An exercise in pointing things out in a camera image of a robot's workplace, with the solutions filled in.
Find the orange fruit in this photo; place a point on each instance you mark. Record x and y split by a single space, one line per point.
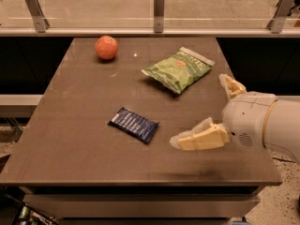
106 47

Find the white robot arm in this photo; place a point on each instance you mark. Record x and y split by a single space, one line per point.
282 129

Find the glass railing panel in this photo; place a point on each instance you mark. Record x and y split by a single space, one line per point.
199 14

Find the metal railing bracket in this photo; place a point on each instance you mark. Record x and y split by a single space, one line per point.
159 16
284 8
39 20

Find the right metal railing bracket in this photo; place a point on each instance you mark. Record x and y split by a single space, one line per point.
284 8

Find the green chip bag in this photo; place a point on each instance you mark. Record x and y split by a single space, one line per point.
180 70

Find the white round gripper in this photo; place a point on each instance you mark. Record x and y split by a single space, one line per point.
246 120

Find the middle metal railing bracket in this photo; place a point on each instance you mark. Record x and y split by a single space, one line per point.
159 16

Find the blue rxbar wrapper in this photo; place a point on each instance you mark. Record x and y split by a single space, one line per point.
135 125

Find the left metal railing bracket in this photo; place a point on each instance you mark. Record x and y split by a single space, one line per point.
39 20

